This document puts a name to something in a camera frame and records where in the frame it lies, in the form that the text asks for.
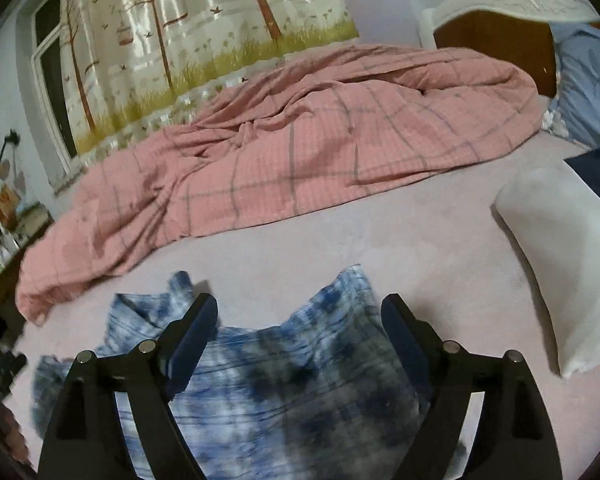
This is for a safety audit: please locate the tree print curtain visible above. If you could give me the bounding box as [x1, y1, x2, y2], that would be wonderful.
[60, 0, 358, 164]

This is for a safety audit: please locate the pink plaid quilt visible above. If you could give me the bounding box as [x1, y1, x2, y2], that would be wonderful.
[15, 44, 543, 324]

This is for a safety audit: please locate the pink bed sheet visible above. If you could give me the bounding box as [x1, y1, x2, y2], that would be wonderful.
[17, 132, 600, 479]

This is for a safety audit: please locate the blue floral pillow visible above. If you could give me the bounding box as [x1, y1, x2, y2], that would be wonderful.
[542, 23, 600, 148]

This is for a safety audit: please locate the white window frame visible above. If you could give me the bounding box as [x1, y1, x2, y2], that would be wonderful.
[16, 0, 82, 196]

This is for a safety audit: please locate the brown wooden desk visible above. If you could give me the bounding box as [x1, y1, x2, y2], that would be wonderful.
[0, 219, 56, 411]

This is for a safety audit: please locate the white brown headboard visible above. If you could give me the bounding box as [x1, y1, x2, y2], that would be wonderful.
[418, 0, 600, 98]

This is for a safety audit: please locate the white folded garment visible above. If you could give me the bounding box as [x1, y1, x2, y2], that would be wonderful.
[495, 162, 600, 378]

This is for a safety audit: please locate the blue white plaid shirt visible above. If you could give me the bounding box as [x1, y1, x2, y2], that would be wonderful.
[32, 266, 428, 479]

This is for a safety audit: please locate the clutter on desk top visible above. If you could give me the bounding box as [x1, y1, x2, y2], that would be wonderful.
[0, 129, 52, 286]

